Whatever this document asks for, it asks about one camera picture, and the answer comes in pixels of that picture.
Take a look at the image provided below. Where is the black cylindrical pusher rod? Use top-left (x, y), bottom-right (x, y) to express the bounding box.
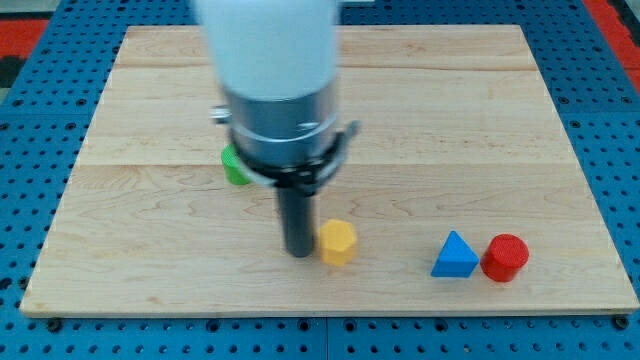
top-left (277, 188), bottom-right (315, 258)

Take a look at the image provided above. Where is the yellow hexagon block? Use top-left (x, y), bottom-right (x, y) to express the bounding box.
top-left (319, 219), bottom-right (357, 266)

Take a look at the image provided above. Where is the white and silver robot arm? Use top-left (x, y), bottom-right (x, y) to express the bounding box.
top-left (192, 0), bottom-right (359, 257)

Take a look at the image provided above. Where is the blue triangle block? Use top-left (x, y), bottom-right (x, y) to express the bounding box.
top-left (431, 230), bottom-right (480, 278)

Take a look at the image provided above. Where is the green cylinder block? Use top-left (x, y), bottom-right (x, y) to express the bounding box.
top-left (220, 144), bottom-right (250, 185)

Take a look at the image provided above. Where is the light wooden board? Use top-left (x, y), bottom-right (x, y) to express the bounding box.
top-left (21, 25), bottom-right (639, 318)

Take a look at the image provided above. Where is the red cylinder block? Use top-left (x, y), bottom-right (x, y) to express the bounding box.
top-left (480, 233), bottom-right (530, 283)

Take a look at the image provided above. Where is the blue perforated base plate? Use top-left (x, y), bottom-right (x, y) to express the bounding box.
top-left (1, 0), bottom-right (639, 359)

